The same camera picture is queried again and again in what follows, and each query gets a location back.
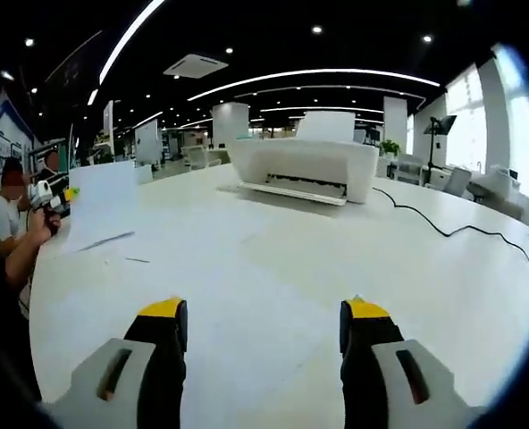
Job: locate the window with white blinds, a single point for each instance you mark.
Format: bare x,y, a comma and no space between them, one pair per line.
526,134
465,120

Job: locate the potted green plant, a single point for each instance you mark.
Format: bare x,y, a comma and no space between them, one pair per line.
389,146

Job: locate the white boxy appliance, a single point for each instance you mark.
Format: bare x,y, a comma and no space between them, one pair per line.
506,176

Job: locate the white office chair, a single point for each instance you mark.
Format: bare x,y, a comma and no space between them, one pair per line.
459,181
197,157

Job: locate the white table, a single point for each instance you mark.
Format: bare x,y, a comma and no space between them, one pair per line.
425,290

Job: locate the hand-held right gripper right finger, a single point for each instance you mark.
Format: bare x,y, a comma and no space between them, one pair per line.
367,357

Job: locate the ceiling air conditioner unit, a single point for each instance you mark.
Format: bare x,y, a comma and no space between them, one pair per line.
195,66

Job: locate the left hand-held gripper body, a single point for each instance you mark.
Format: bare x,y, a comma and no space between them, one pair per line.
45,194

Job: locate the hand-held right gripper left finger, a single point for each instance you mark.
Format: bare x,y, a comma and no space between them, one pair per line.
162,357

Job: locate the person's left hand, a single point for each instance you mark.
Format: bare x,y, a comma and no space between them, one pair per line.
44,225

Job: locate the black tablet on tripod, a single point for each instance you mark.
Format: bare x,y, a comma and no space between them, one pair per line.
443,124

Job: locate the blue white wall display board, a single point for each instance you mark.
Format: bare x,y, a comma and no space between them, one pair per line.
1,134

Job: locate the white inkjet printer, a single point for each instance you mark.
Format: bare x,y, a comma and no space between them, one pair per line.
304,165

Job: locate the operator in black shirt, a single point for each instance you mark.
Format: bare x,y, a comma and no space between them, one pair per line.
5,335

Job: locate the curved ceiling light strip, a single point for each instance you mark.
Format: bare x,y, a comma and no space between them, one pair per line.
336,71
126,38

